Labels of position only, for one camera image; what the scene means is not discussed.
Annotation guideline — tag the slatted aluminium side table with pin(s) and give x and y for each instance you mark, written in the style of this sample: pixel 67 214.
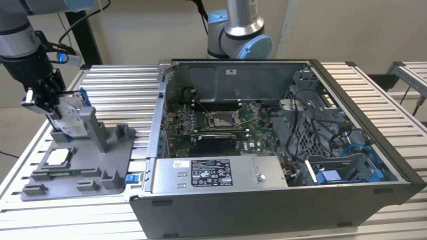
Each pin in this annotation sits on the slatted aluminium side table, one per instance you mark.
pixel 414 72

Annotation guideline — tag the grey plastic parts rack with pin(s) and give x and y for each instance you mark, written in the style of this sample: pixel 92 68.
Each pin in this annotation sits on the grey plastic parts rack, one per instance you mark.
pixel 113 155

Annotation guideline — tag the green motherboard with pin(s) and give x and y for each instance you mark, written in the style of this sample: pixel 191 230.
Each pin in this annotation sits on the green motherboard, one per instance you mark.
pixel 256 130

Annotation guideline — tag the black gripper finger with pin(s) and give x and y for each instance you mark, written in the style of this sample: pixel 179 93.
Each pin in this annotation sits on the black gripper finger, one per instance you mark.
pixel 53 110
pixel 55 82

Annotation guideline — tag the black PC case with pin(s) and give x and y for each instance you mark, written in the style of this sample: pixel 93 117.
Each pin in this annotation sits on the black PC case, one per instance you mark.
pixel 233 215

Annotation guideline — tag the silver power supply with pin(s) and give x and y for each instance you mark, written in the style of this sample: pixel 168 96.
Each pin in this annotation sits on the silver power supply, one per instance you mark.
pixel 173 177

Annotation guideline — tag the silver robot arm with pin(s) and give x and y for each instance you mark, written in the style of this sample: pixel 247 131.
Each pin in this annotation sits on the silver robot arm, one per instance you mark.
pixel 13 37

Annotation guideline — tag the black graphics card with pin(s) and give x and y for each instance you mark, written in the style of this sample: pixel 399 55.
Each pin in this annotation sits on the black graphics card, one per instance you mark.
pixel 216 146

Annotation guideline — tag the grey perforated drive cage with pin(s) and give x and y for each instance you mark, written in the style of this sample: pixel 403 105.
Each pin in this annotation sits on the grey perforated drive cage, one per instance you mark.
pixel 309 140

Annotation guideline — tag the white camera with blue light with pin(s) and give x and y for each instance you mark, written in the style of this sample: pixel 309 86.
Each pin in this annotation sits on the white camera with blue light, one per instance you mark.
pixel 71 59

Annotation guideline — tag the green RAM stick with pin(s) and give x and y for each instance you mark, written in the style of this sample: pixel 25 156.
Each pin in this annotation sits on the green RAM stick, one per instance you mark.
pixel 67 172

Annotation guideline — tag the silver CPU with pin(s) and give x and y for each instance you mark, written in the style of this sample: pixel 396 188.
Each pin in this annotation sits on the silver CPU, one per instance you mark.
pixel 57 157

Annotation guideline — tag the hard disk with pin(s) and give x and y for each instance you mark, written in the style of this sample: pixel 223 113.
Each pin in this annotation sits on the hard disk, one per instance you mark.
pixel 71 117

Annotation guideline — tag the blue plastic case latch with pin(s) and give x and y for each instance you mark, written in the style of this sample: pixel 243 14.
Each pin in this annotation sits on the blue plastic case latch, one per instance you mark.
pixel 131 178

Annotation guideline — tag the black metal post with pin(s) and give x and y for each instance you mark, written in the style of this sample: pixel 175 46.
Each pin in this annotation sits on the black metal post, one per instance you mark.
pixel 83 45

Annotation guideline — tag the grey metal disk bay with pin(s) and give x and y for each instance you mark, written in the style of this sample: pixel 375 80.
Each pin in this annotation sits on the grey metal disk bay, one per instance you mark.
pixel 334 160

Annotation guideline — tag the installed blue disk carrier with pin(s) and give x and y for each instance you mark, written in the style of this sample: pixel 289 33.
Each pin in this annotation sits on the installed blue disk carrier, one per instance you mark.
pixel 328 176

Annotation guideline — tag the CPU socket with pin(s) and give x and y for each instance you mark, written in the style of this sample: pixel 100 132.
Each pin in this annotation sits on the CPU socket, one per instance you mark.
pixel 217 122

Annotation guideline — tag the black RAM slot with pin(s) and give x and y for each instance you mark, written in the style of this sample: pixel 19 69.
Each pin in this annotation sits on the black RAM slot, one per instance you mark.
pixel 216 108
pixel 216 100
pixel 216 103

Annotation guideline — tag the thin metal locking lever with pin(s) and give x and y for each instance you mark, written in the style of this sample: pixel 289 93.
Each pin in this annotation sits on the thin metal locking lever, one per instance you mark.
pixel 204 107

